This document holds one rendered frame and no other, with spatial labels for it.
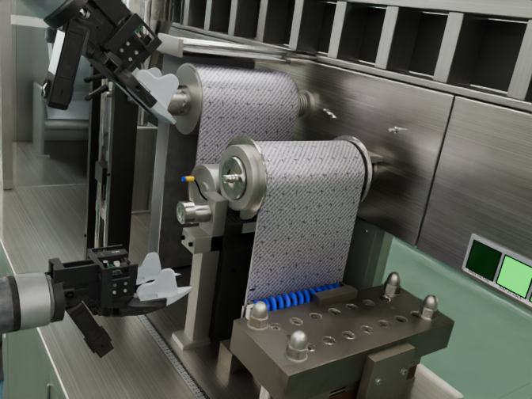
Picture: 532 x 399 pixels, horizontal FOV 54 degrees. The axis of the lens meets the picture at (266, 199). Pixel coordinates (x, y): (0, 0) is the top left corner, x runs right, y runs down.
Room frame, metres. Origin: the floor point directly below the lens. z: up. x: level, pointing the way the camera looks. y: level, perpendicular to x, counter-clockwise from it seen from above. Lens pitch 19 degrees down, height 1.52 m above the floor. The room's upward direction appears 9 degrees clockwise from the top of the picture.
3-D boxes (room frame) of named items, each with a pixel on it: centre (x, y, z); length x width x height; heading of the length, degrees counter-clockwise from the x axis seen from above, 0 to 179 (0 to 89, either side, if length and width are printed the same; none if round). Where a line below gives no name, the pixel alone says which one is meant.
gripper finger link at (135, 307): (0.69, 0.17, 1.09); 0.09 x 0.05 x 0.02; 118
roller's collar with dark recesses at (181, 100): (1.07, 0.22, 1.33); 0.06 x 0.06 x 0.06; 37
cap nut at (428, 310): (0.90, -0.34, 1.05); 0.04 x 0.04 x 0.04
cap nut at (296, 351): (0.71, -0.08, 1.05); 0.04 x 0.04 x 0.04
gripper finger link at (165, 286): (0.72, 0.13, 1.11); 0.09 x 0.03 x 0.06; 118
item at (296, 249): (0.91, -0.09, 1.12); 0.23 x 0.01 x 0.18; 127
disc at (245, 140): (0.89, 0.05, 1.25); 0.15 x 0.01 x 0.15; 37
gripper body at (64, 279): (0.67, 0.23, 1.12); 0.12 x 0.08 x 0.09; 127
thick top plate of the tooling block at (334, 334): (0.84, -0.18, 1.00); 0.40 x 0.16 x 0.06; 127
